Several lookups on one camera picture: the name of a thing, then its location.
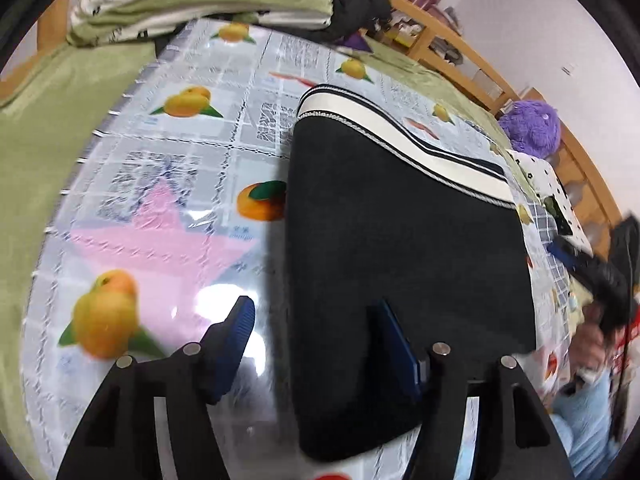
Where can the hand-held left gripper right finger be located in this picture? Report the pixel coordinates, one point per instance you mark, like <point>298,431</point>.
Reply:
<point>400,352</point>

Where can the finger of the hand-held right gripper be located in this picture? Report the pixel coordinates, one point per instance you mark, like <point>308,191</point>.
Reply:
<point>565,255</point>

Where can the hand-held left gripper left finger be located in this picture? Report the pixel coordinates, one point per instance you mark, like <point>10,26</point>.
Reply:
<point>240,332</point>

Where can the black pants with striped waistband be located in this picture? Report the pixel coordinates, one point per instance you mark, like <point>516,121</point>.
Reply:
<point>400,235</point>

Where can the person's right hand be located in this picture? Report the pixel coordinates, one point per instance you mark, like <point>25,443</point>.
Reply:
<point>592,345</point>

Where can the white flower print pillow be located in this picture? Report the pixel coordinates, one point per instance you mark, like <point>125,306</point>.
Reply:
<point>550,185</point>

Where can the purple plush toy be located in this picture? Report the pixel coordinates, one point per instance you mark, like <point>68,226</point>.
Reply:
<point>532,127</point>

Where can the fruit print plastic tablecloth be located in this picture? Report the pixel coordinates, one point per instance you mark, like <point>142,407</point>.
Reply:
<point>175,160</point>

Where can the wooden shelf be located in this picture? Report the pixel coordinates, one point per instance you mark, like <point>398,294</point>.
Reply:
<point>500,77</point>

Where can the green fleece blanket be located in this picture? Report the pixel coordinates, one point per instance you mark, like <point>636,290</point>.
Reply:
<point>50,160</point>

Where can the yellow box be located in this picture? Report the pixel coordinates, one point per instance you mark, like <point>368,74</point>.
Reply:
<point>402,35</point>

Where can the purple cloth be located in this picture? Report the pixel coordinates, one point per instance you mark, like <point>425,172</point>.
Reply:
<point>357,42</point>

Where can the folded white flower print quilt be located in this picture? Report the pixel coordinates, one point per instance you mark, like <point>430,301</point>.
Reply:
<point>200,5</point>

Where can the wooden headboard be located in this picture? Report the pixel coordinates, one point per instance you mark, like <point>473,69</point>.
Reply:
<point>52,20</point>

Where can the white wall socket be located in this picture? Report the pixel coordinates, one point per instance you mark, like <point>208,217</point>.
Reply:
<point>567,70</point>

